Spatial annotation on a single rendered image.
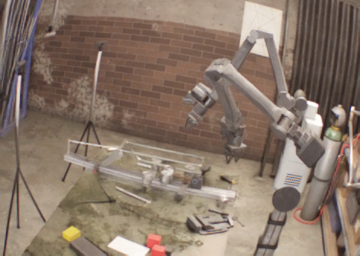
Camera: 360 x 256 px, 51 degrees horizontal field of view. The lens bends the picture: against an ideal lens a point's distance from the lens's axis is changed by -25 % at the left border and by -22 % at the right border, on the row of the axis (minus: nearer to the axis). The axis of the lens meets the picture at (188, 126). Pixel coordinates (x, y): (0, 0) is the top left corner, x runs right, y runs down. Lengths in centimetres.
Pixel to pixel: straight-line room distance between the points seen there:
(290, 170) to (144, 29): 309
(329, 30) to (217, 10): 129
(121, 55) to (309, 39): 209
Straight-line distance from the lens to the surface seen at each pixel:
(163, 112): 505
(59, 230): 182
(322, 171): 385
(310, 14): 437
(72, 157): 240
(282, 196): 224
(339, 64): 448
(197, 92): 242
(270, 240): 245
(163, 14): 484
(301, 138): 196
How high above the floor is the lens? 195
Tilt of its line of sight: 20 degrees down
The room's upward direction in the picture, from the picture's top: 10 degrees clockwise
